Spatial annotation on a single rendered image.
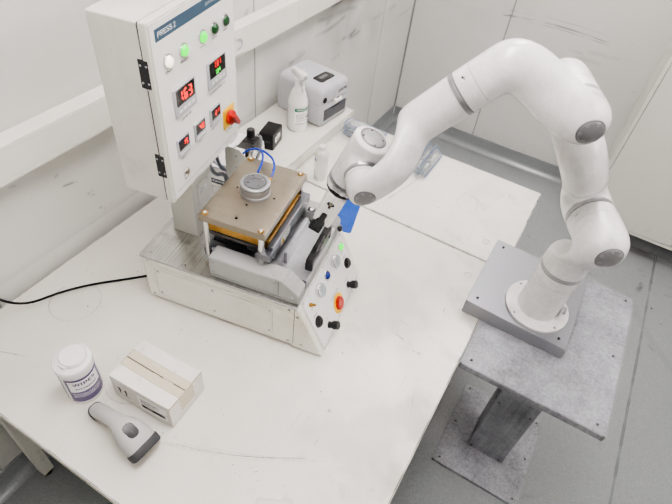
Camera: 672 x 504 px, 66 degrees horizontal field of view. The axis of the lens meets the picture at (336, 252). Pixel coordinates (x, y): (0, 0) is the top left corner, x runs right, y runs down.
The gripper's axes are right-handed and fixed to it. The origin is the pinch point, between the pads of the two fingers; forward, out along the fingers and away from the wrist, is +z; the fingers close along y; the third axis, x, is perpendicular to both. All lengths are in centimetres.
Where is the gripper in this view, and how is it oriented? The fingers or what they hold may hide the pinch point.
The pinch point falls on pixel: (317, 224)
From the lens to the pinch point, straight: 134.3
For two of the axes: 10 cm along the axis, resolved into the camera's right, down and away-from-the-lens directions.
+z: -4.1, 5.5, 7.3
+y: 3.3, -6.6, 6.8
